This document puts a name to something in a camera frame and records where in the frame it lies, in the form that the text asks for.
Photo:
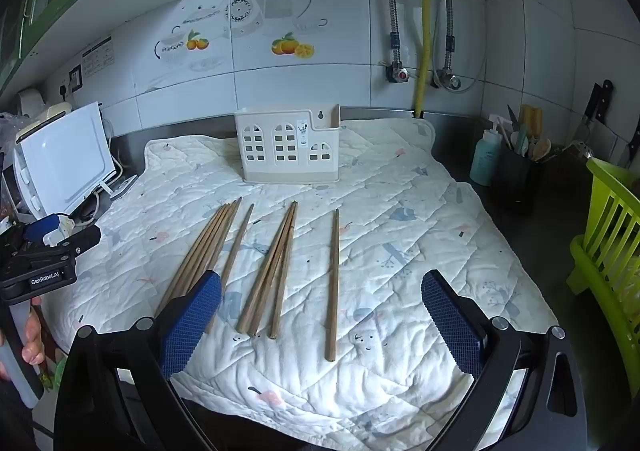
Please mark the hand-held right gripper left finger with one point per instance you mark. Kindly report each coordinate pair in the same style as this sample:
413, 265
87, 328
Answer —
192, 321

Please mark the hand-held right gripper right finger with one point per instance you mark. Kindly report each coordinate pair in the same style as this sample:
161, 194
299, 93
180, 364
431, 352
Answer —
452, 326

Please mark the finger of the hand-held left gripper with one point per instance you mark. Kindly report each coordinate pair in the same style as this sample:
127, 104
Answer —
82, 241
42, 227

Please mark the cream plastic chopstick holder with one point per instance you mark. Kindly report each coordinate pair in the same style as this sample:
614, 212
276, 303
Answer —
287, 171

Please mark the person's left hand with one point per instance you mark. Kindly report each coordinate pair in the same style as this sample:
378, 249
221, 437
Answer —
34, 338

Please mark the white quilted printed mat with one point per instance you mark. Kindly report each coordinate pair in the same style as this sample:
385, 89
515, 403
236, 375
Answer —
400, 281

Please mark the white cutting board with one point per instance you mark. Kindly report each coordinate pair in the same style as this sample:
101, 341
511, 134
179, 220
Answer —
65, 156

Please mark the white kitchen appliance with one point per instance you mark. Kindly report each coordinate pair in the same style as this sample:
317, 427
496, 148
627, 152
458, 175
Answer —
32, 101

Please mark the green plastic dish rack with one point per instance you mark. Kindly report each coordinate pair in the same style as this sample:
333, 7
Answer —
600, 281

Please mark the black utensil pot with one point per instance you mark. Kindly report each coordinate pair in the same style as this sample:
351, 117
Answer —
517, 181

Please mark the teal pump bottle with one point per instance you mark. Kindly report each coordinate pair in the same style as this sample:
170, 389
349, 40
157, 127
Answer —
484, 161

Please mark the wooden spoon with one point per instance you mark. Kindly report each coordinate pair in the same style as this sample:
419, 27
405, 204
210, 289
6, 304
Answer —
541, 149

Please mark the metal pipe valve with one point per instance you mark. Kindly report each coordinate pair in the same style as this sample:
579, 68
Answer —
452, 80

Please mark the red knob pipe valve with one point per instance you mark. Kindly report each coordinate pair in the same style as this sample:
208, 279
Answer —
399, 73

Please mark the yellow gas pipe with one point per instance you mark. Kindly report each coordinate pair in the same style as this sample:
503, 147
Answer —
426, 31

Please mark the wall notice sticker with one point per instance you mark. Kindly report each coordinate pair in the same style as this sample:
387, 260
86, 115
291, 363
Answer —
97, 56

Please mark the green wall cabinet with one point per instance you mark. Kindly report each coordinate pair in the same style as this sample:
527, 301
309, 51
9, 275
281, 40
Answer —
30, 6

